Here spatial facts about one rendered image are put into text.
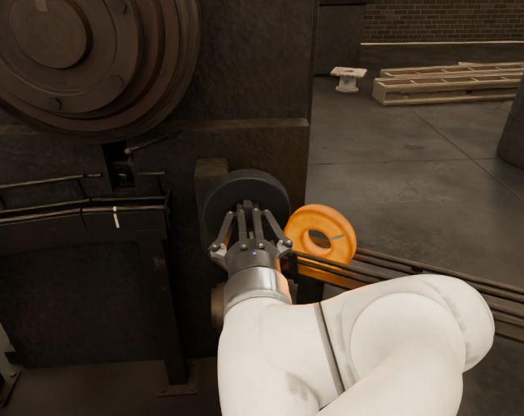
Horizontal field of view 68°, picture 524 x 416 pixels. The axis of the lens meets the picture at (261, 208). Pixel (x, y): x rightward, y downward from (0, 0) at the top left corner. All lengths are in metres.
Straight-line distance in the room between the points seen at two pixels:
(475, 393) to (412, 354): 1.30
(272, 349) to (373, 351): 0.10
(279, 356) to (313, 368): 0.04
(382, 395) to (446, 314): 0.17
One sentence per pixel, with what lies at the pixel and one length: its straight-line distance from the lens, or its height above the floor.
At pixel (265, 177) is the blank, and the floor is 0.90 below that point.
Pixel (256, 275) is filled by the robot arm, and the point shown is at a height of 0.88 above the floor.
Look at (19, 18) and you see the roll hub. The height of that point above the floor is 1.13.
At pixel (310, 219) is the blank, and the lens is 0.80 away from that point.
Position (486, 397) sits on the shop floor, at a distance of 1.60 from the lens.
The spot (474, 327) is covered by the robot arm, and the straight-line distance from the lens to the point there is 0.43.
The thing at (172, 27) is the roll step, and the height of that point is 1.11.
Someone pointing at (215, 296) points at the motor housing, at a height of 0.53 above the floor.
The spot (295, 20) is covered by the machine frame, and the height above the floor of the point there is 1.10.
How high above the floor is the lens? 1.21
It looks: 33 degrees down
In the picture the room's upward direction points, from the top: straight up
